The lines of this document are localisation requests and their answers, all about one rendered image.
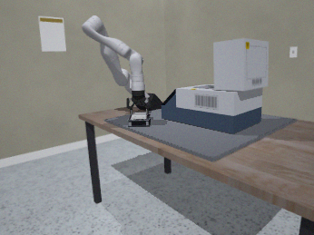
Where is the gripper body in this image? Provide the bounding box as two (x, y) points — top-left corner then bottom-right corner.
(132, 90), (146, 105)

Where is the white benchtop thermal cycler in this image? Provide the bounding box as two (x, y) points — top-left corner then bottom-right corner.
(162, 38), (269, 133)

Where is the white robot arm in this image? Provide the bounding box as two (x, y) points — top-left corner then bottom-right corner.
(82, 15), (146, 94)

